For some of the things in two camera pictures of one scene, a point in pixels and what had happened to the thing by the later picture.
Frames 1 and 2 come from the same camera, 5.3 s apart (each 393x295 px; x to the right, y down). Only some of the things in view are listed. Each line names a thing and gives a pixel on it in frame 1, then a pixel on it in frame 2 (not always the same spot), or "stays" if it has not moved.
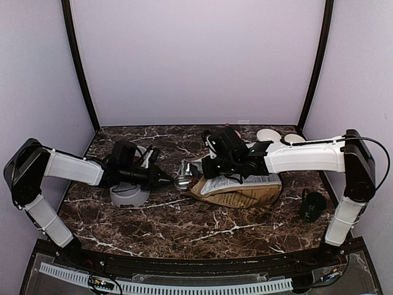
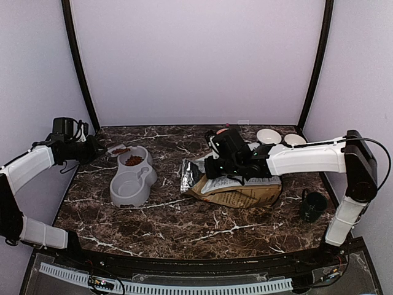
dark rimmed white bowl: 293,137 stays
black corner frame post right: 325,33 stays
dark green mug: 312,205 stays
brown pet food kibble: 192,183 → 134,160
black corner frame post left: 70,36 stays
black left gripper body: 146,180 → 84,153
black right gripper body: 226,167 stays
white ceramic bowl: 266,134 stays
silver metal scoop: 182,182 → 118,149
